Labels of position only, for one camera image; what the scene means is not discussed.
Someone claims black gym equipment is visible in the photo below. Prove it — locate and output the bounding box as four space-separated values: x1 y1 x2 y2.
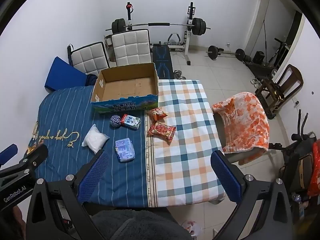
245 51 266 65

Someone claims short barbell with black plates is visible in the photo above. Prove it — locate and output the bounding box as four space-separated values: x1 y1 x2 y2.
206 45 247 62

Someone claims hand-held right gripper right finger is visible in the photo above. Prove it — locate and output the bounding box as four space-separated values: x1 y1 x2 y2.
210 151 294 240

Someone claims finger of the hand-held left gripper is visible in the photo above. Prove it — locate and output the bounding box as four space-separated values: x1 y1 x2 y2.
19 144 49 167
0 144 18 165

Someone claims blue and white yarn ball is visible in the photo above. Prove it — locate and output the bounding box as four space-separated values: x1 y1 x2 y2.
110 115 122 129

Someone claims blue foam mat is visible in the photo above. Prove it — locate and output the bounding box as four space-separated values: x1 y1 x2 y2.
44 56 88 91

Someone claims red snack packet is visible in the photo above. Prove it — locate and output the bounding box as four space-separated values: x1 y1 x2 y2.
147 122 177 144

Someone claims orange snack bag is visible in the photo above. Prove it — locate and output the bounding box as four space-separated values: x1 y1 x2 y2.
147 107 168 121

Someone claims checked blanket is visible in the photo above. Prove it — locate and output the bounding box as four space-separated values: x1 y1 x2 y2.
145 79 226 207

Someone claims long barbell with black plates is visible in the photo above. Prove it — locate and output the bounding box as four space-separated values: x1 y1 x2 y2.
105 17 212 36

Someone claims person's grey fleece clothing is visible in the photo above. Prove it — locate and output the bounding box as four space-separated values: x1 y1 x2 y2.
91 209 193 240

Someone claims blue striped bed sheet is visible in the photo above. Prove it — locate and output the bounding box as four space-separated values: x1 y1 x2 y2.
32 85 151 207

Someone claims black weight bench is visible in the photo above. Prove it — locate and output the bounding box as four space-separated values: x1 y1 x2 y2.
152 42 173 78

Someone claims printed wrapper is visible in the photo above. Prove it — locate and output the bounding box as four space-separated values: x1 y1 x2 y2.
182 220 202 236

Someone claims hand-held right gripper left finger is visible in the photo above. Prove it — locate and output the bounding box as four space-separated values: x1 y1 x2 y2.
26 150 110 240

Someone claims red and white milk carton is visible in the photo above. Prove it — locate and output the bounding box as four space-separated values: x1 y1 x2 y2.
120 114 141 130

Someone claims white padded chair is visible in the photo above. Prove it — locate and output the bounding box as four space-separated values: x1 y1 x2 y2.
111 29 153 67
71 42 111 76

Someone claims grey chair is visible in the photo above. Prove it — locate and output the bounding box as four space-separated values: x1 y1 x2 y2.
215 112 271 166

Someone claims blue tissue pack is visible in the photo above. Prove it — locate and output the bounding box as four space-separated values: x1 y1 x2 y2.
115 137 136 163

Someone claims red plastic bag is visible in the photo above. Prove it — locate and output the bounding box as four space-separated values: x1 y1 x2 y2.
307 146 320 197

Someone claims white plastic bag packet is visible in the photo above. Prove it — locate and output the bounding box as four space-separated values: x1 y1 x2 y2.
82 124 111 155

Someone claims printed cardboard box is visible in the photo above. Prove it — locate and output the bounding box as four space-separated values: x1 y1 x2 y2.
90 62 159 114

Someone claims white barbell rack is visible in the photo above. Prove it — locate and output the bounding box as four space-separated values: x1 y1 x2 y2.
125 2 196 66

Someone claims brown wooden chair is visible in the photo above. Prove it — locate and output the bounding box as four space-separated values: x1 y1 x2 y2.
255 64 304 118

